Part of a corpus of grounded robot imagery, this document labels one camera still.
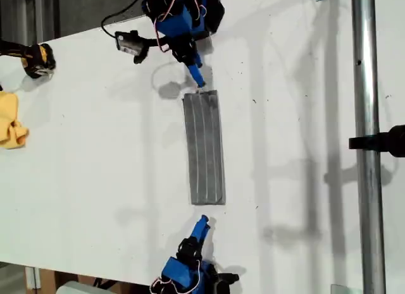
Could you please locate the black camera stalk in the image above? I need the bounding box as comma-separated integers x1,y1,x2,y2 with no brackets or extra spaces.
144,34,169,47

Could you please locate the black camera box with label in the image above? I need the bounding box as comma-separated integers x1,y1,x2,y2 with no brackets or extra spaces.
215,271,240,294

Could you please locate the black clamp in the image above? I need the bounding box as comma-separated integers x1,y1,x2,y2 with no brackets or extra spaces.
349,125,405,159

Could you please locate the black camera box white face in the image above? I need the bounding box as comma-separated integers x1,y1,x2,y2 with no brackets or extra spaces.
114,30,150,65

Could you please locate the yellow cloth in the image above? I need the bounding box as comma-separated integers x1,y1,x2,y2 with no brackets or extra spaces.
0,90,30,149

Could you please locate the white table leg bracket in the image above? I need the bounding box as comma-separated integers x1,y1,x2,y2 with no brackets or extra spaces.
25,266,41,290

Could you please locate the steel post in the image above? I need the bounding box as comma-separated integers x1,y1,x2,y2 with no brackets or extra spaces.
351,0,387,294

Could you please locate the black camera cable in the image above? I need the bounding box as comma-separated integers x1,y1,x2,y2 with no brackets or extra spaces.
100,0,144,39

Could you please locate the black yellow power tool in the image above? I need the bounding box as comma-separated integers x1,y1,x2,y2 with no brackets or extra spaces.
0,40,57,80

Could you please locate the grey striped towel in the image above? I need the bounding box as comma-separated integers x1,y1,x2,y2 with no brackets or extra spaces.
182,89,227,207

